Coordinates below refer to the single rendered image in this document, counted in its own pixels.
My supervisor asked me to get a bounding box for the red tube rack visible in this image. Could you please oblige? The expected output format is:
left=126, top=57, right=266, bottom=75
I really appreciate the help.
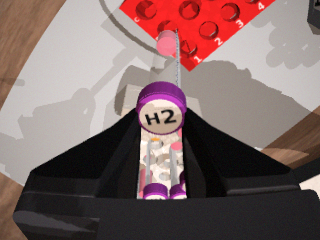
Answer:
left=119, top=0, right=275, bottom=72

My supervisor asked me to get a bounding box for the white tube rack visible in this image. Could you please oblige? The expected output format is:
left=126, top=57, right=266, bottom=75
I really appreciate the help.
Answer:
left=121, top=84, right=203, bottom=195

